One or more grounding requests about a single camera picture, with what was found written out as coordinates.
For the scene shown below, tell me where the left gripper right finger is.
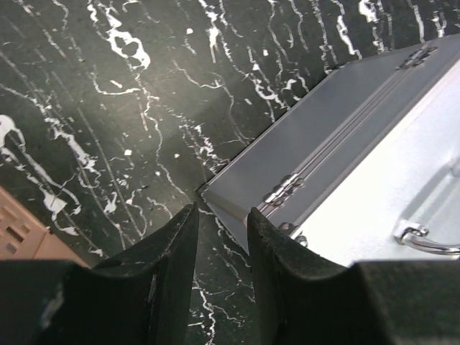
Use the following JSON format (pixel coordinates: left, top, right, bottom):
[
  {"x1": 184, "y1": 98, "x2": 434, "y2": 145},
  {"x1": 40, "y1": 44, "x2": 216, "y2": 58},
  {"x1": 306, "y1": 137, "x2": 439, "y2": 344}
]
[{"x1": 247, "y1": 208, "x2": 459, "y2": 344}]

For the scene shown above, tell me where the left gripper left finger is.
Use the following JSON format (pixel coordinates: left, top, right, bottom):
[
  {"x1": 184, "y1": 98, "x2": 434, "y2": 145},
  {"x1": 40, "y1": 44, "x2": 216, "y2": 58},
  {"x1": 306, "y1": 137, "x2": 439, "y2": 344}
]
[{"x1": 1, "y1": 203, "x2": 199, "y2": 344}]

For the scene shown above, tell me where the grey metal medicine case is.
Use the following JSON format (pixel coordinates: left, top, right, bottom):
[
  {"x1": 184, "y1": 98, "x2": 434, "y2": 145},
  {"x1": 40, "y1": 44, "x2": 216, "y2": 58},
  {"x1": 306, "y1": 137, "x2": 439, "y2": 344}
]
[{"x1": 200, "y1": 35, "x2": 459, "y2": 266}]

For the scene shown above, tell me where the orange plastic file organizer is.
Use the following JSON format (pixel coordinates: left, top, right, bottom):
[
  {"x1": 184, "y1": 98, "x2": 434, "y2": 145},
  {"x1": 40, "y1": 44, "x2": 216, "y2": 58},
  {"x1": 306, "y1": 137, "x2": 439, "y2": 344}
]
[{"x1": 0, "y1": 188, "x2": 87, "y2": 267}]

